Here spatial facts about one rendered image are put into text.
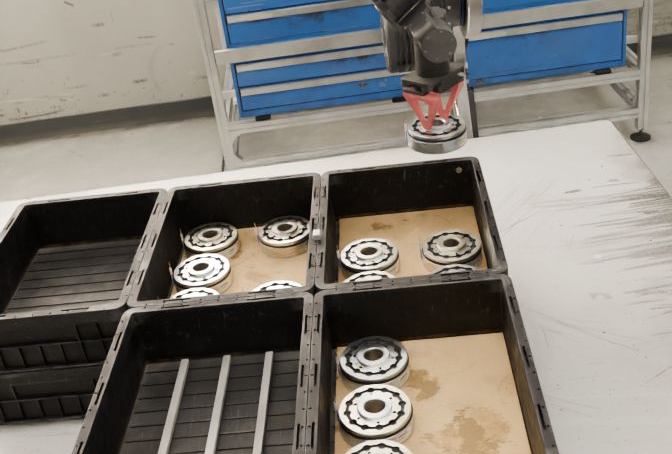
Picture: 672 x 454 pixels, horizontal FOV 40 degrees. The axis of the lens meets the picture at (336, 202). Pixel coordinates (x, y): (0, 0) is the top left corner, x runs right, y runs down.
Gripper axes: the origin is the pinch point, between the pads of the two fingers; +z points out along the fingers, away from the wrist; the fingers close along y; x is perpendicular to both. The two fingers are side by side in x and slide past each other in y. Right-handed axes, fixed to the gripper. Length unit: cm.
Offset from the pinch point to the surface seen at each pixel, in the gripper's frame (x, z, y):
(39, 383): 34, 27, -68
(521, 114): 108, 105, 205
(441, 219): 1.7, 22.1, 2.2
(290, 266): 16.0, 22.5, -24.8
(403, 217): 8.6, 22.2, -0.7
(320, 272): -1.2, 12.3, -34.0
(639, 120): 53, 96, 204
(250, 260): 24.1, 22.6, -27.3
